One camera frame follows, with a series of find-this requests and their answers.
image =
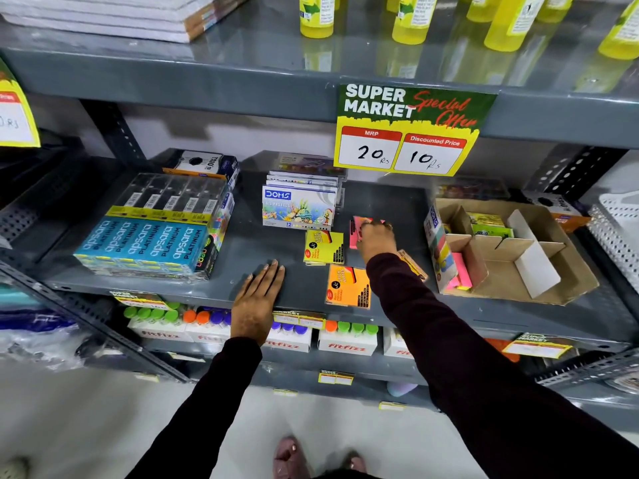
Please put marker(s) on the person's left hand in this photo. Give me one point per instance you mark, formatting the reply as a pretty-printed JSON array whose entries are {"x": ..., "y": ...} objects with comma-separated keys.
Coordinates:
[{"x": 254, "y": 309}]

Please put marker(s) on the person's right hand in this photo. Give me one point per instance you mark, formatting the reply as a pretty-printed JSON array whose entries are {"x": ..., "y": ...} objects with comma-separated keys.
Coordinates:
[{"x": 377, "y": 241}]

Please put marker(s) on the person's right fingers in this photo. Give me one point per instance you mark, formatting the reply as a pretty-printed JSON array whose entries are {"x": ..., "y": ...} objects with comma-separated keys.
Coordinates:
[{"x": 375, "y": 228}]

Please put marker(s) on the person's left fingers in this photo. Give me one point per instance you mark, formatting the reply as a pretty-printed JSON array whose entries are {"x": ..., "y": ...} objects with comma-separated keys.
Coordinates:
[{"x": 264, "y": 281}]

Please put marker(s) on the pink sticky note pad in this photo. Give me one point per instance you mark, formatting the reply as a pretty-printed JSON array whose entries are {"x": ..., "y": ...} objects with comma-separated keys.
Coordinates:
[{"x": 353, "y": 235}]

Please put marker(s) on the person's left forearm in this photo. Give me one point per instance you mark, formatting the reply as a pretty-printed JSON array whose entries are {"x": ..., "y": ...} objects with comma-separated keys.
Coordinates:
[{"x": 199, "y": 419}]

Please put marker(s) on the person's right forearm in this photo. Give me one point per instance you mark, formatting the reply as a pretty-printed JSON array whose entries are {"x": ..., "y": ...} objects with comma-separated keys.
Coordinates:
[{"x": 474, "y": 369}]

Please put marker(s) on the small green yellow price tag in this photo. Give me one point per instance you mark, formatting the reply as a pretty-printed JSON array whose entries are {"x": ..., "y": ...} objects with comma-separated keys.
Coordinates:
[
  {"x": 299, "y": 320},
  {"x": 142, "y": 300},
  {"x": 536, "y": 346}
]

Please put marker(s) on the yellow sticky note pad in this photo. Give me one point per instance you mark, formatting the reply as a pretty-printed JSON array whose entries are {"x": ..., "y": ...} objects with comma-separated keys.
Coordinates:
[{"x": 324, "y": 246}]

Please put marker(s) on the white box of coloured bottles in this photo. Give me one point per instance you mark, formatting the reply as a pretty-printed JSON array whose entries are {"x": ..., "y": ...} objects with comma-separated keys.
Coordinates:
[
  {"x": 397, "y": 346},
  {"x": 209, "y": 329},
  {"x": 289, "y": 340},
  {"x": 157, "y": 328},
  {"x": 348, "y": 341}
]

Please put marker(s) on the row of pastel crayon boxes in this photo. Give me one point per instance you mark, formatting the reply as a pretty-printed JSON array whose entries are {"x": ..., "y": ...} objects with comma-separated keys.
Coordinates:
[{"x": 298, "y": 207}]

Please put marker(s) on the flat colourful crayon case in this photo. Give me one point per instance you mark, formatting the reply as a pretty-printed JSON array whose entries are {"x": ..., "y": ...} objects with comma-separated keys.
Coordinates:
[
  {"x": 309, "y": 162},
  {"x": 472, "y": 188}
]

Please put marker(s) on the neon sticky flag strips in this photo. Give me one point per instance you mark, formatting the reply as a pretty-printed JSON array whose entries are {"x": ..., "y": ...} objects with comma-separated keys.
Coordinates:
[{"x": 458, "y": 271}]

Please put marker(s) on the green yellow price sign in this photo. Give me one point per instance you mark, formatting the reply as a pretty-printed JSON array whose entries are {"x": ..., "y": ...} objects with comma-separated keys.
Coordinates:
[{"x": 409, "y": 129}]

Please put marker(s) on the small yellow shelf label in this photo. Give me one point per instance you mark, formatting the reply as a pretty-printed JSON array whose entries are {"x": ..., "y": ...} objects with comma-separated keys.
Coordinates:
[
  {"x": 284, "y": 392},
  {"x": 392, "y": 406},
  {"x": 335, "y": 378}
]

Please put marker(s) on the green yellow sticky note pads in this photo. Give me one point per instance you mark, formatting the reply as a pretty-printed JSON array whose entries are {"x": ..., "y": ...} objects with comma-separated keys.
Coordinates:
[{"x": 489, "y": 225}]

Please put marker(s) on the stack of blue pencil packs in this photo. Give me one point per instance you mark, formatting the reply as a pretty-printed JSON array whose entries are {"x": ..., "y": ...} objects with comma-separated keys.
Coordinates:
[{"x": 142, "y": 246}]

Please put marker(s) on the clear pack with yellow labels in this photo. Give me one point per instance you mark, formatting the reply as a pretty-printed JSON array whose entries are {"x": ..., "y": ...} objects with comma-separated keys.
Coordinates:
[{"x": 167, "y": 197}]

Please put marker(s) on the black and orange box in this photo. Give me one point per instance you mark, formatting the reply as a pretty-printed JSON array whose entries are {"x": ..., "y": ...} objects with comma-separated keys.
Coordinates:
[
  {"x": 202, "y": 163},
  {"x": 556, "y": 207}
]

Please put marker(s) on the brown cardboard display box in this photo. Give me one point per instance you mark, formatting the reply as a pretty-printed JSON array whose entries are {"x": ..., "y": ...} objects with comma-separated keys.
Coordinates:
[{"x": 529, "y": 264}]

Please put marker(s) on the person's left pink sandal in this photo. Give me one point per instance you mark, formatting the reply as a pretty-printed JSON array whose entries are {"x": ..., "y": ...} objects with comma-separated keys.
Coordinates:
[{"x": 290, "y": 458}]

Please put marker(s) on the person's pink sandal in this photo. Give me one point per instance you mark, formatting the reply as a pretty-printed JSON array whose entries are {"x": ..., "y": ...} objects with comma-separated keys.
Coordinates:
[
  {"x": 355, "y": 463},
  {"x": 290, "y": 458}
]

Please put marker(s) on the person's right pink sandal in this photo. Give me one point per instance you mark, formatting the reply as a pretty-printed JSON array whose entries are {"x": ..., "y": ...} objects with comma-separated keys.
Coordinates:
[{"x": 355, "y": 463}]

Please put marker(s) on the grey metal shelf rack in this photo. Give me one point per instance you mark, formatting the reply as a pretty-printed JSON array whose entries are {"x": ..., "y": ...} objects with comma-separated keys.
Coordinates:
[{"x": 239, "y": 74}]

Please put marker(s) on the clear plastic wrapped packs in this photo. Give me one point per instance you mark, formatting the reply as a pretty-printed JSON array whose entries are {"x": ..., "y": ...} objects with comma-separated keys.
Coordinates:
[{"x": 35, "y": 329}]

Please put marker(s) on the white plastic basket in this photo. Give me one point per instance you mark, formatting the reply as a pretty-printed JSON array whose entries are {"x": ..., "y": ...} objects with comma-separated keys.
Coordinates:
[{"x": 616, "y": 234}]

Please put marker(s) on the row of yellow liquid bottles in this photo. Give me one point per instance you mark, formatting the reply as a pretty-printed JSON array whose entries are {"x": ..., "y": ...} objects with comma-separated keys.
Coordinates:
[{"x": 514, "y": 22}]

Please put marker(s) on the stack of white notebooks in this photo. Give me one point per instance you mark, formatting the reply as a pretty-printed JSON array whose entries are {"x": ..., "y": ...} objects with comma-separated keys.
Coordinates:
[{"x": 125, "y": 14}]

